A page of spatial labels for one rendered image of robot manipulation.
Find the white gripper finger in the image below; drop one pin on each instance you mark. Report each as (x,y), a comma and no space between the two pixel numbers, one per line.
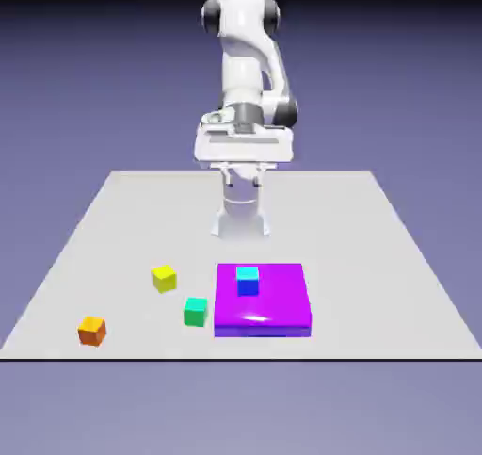
(257,178)
(228,178)

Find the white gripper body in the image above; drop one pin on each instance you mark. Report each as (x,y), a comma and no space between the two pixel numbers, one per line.
(244,149)

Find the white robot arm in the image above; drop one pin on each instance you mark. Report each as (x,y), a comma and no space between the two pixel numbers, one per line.
(243,48)

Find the small blue cube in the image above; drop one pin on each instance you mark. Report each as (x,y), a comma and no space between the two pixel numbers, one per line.
(247,281)

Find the small yellow cube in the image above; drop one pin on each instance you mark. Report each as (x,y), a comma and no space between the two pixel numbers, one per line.
(164,278)

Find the small green cube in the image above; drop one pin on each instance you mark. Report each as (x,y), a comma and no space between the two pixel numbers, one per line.
(195,312)

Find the small orange cube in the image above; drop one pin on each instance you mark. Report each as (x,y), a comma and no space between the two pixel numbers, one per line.
(92,331)

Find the large magenta box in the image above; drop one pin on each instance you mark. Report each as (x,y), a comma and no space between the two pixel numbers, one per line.
(278,300)

